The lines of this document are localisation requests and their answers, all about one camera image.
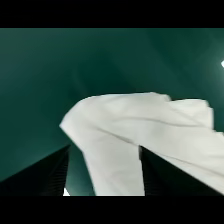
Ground white shirt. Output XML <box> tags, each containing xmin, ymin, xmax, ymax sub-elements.
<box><xmin>59</xmin><ymin>91</ymin><xmax>224</xmax><ymax>197</ymax></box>

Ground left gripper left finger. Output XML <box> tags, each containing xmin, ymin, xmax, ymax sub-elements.
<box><xmin>0</xmin><ymin>143</ymin><xmax>72</xmax><ymax>197</ymax></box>

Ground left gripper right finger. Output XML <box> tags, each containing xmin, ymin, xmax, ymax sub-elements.
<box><xmin>139</xmin><ymin>145</ymin><xmax>224</xmax><ymax>197</ymax></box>

